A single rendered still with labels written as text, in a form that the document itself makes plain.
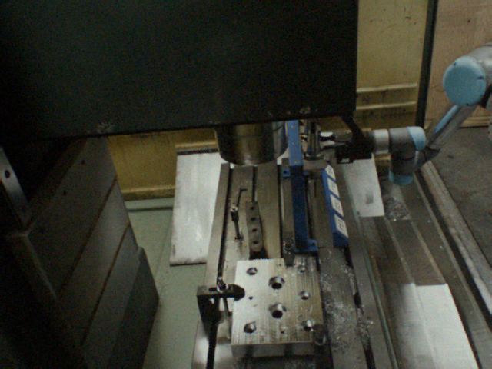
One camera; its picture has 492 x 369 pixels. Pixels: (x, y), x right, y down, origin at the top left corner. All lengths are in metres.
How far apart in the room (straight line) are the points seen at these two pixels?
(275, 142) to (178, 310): 1.00
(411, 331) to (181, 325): 0.77
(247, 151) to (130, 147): 1.39
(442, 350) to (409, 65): 1.13
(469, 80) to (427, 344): 0.75
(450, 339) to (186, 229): 1.08
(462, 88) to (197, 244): 1.19
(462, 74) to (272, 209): 0.79
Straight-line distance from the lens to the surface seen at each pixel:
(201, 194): 2.13
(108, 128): 0.95
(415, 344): 1.56
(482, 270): 1.72
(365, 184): 2.11
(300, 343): 1.22
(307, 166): 1.38
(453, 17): 3.84
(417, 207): 2.15
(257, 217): 1.61
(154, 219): 2.35
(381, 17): 2.05
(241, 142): 0.97
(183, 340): 1.75
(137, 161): 2.34
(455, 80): 1.35
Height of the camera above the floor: 1.96
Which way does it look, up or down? 34 degrees down
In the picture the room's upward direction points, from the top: 8 degrees counter-clockwise
